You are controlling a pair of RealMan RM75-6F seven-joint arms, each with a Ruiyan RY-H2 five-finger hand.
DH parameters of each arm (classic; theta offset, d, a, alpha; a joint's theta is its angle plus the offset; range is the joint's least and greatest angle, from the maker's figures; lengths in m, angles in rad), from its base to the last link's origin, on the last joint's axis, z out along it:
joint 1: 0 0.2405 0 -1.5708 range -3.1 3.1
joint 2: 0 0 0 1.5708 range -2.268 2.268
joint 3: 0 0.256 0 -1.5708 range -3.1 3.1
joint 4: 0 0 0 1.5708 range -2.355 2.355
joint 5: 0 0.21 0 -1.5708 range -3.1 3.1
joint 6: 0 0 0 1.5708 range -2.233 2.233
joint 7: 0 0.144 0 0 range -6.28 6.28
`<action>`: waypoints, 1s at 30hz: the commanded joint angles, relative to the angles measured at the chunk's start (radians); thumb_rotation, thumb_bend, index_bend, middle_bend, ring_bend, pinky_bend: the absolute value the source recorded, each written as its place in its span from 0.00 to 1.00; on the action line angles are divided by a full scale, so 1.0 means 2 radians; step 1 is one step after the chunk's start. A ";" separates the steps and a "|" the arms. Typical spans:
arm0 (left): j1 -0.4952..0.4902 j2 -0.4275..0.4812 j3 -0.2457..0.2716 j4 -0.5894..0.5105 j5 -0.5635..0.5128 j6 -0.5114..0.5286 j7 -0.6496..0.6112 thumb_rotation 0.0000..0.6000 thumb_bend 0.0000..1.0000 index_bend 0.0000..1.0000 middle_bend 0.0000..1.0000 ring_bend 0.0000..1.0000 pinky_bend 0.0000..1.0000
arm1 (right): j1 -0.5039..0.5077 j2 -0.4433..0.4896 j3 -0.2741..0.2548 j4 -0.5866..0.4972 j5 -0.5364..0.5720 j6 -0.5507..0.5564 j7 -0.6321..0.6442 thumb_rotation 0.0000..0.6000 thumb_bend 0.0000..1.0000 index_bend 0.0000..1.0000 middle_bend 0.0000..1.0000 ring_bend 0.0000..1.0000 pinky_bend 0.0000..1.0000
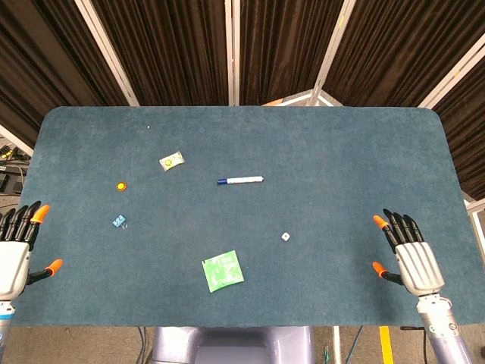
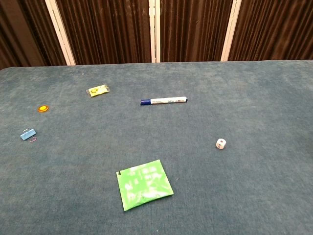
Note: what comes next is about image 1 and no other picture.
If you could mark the blue white marker pen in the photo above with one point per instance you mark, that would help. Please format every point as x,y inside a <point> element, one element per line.
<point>242,180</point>

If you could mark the yellow floor tape strip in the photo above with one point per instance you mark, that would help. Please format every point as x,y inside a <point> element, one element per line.
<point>386,345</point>

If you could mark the green white sachet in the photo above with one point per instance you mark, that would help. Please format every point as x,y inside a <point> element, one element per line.
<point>223,271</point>

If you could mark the small yellow clear packet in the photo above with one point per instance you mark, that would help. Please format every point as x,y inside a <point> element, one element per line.
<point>171,161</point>

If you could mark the small white die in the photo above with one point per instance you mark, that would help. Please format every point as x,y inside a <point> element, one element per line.
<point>285,236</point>

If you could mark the grey robot torso base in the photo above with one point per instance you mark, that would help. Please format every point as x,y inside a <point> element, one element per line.
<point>235,347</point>

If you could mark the blue felt table cover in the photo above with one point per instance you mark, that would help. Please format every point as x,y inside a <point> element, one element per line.
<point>265,144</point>

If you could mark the black power strip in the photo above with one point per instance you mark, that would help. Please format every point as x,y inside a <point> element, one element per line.
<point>7,152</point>

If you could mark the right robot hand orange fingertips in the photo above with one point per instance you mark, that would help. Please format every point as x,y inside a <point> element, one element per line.
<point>418,265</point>

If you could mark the blue binder clip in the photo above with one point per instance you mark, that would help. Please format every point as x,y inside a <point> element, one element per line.
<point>119,220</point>

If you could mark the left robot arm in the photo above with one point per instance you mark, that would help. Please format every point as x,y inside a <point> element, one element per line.
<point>4,314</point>

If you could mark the orange round button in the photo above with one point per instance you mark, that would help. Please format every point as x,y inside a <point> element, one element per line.
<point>121,186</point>

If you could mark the white table leg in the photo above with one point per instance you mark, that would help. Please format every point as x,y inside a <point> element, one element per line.
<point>337,345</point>

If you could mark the brown curtain screen panel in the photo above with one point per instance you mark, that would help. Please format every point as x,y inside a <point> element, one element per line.
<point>398,49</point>
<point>38,57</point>
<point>284,45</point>
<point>170,49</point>
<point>466,132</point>

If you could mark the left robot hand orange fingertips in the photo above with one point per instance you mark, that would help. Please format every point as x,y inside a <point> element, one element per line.
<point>13,261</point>

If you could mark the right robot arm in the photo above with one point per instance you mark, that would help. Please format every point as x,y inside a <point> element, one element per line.
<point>443,333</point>

